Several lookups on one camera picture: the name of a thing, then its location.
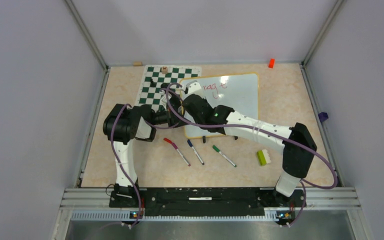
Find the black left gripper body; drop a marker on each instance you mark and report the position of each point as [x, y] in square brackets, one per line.
[164, 117]

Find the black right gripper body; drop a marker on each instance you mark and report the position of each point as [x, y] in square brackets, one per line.
[200, 120]

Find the red marker cap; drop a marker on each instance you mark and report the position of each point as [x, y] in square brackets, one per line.
[168, 140]

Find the yellow framed whiteboard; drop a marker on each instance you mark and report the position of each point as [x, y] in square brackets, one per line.
[238, 91]

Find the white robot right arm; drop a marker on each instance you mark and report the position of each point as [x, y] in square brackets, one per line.
[295, 144]

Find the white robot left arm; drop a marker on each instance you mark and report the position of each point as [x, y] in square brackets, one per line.
[122, 126]

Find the purple capped marker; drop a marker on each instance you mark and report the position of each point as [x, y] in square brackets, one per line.
[180, 153]

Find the blue capped marker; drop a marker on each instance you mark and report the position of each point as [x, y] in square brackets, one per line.
[195, 152]

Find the green capped marker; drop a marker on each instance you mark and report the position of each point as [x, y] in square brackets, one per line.
[224, 156]

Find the green white chess mat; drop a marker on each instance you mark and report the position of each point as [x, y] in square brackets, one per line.
[152, 95]

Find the wooden chess piece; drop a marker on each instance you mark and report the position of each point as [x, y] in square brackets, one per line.
[164, 70]

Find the small wooden block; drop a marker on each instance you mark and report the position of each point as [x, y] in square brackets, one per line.
[137, 64]

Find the green white lego brick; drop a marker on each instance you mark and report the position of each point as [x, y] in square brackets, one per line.
[263, 157]

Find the orange block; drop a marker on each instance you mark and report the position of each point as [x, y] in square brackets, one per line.
[271, 63]

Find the purple block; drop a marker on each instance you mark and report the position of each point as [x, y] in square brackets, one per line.
[323, 116]

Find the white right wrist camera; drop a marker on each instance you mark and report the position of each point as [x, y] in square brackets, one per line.
[194, 88]

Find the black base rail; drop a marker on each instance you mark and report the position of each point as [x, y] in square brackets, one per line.
[204, 201]

